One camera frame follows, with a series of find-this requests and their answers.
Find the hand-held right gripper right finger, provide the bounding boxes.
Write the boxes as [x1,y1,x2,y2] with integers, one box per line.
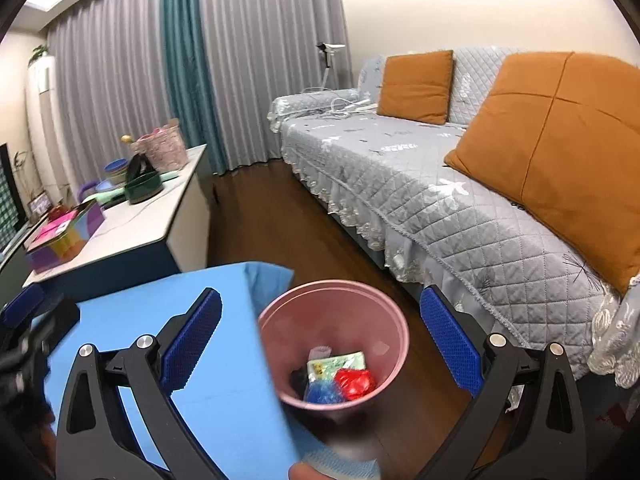
[415,285,587,480]

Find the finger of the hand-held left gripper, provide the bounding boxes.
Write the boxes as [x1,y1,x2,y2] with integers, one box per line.
[22,294,81,361]
[0,284,45,328]

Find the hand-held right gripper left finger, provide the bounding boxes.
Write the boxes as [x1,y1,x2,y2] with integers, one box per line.
[56,287,232,480]

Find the red plastic bag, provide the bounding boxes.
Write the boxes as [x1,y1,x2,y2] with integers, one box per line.
[334,367,377,402]

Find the green printed packet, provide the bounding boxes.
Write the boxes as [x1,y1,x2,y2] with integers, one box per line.
[306,351,366,378]

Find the pink trash bin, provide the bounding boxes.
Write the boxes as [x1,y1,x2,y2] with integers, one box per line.
[256,281,411,415]

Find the black plastic bag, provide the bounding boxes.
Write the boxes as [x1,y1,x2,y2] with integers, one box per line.
[290,367,313,396]

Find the blue plastic bag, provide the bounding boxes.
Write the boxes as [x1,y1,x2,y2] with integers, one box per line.
[304,380,341,405]

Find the person's right hand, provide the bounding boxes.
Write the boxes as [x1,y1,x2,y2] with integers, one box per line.
[289,461,334,480]

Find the television stand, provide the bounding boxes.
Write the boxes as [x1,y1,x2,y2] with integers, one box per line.
[0,225,36,306]

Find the colourful rectangular box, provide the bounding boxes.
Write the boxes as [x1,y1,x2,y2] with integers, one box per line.
[25,199,106,275]

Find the blue tablecloth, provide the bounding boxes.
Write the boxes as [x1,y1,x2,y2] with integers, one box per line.
[42,260,381,480]

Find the pink sheet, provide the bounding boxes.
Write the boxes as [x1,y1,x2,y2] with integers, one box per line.
[32,210,79,241]

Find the green checkered cloth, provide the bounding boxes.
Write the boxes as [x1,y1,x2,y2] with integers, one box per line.
[0,177,21,251]

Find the white top coffee table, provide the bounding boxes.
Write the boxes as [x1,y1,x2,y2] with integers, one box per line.
[22,144,216,306]

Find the bamboo plant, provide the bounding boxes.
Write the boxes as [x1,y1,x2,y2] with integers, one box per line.
[12,150,32,196]

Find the black television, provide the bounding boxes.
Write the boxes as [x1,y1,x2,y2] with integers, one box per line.
[0,142,28,256]

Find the dark green bowl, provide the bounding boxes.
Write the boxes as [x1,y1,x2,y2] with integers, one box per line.
[123,171,163,205]

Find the stack of coloured bowls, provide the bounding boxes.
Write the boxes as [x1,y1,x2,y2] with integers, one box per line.
[103,158,128,186]

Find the grey quilted sofa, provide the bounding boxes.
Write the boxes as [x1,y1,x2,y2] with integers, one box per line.
[266,45,640,391]

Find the mint green board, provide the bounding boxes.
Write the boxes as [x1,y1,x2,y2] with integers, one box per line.
[95,170,180,206]

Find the white standing air conditioner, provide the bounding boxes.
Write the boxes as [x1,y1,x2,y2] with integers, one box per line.
[25,57,66,196]

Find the pink lace basket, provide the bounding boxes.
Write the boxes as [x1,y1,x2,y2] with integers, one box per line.
[131,119,190,172]

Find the large orange cushion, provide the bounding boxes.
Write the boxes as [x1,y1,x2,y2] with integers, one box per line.
[444,51,640,296]

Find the grey curtain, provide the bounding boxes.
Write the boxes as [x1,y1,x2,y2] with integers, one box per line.
[197,0,351,168]
[47,0,173,196]

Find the small orange cushion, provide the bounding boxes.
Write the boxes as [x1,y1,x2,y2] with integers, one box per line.
[376,50,455,126]

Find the teal curtain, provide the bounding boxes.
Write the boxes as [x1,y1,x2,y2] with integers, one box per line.
[160,0,228,176]

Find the white floor lamp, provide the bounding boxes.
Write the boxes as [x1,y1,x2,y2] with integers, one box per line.
[316,41,347,93]

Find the white power strip with cables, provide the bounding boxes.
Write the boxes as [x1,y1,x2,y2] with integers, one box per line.
[302,87,379,119]

